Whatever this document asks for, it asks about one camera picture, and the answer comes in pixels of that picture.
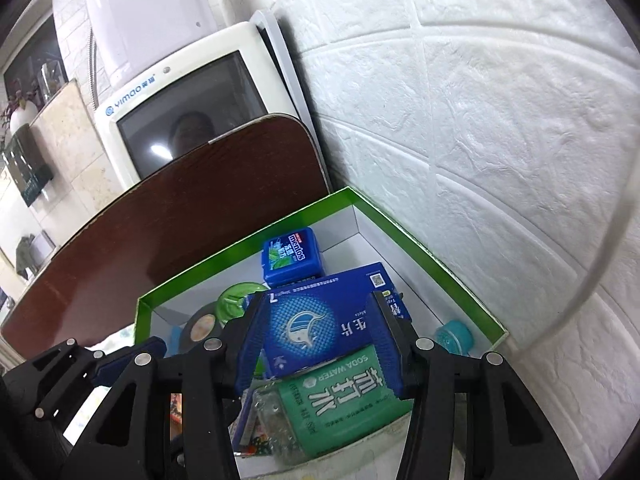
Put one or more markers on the beige marble slab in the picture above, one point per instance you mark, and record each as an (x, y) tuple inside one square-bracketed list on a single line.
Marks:
[(70, 130)]

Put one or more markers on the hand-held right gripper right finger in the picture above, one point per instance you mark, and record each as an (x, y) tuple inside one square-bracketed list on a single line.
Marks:
[(387, 350)]

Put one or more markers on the potted plant white pot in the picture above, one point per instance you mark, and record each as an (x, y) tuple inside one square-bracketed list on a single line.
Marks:
[(22, 115)]

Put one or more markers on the green label water bottle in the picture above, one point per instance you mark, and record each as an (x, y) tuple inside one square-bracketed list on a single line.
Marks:
[(330, 410)]

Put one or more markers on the dark translucent wall dispenser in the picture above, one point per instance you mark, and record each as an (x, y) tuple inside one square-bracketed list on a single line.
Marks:
[(25, 170)]

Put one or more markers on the black tape roll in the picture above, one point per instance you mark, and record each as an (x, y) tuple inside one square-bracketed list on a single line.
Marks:
[(200, 327)]

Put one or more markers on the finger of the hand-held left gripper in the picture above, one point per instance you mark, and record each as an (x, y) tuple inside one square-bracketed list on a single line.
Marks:
[(120, 362), (55, 375)]

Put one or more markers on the blue plastic candy box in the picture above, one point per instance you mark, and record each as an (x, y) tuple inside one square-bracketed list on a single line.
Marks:
[(292, 260)]

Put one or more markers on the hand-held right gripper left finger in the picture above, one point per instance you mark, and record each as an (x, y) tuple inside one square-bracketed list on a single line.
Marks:
[(252, 340)]

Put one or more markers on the green white round container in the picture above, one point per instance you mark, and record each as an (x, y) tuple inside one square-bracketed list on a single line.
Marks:
[(235, 300)]

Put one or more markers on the grey green cloth bundle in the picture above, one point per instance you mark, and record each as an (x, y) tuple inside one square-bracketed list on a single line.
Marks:
[(25, 255)]

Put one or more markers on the dark wooden headboard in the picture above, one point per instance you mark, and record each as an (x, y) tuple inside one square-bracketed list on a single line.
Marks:
[(175, 220)]

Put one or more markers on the white water heater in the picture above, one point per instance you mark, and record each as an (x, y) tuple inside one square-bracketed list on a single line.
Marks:
[(150, 5)]

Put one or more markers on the white frame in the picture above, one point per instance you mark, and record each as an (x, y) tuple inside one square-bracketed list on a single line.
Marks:
[(285, 60)]

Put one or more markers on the white Yimoo monitor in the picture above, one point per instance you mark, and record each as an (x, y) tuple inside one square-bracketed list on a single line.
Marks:
[(150, 100)]

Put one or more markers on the blue cardboard box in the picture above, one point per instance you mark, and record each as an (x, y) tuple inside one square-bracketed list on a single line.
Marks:
[(320, 325)]

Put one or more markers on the window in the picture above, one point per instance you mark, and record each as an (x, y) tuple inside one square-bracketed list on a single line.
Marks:
[(30, 55)]

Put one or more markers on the green cardboard box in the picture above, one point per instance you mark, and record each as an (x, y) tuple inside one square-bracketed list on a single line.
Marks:
[(390, 250)]

